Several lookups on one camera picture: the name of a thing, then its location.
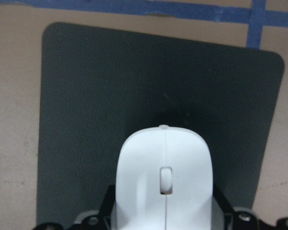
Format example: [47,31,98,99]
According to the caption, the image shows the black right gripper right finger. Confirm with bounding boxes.
[213,185,234,216]

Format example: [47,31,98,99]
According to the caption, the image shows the black mousepad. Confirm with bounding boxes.
[36,23,285,228]

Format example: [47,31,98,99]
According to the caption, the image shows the white computer mouse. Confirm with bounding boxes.
[111,125,213,230]

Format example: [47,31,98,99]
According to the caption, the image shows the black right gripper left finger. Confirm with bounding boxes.
[99,185,115,216]

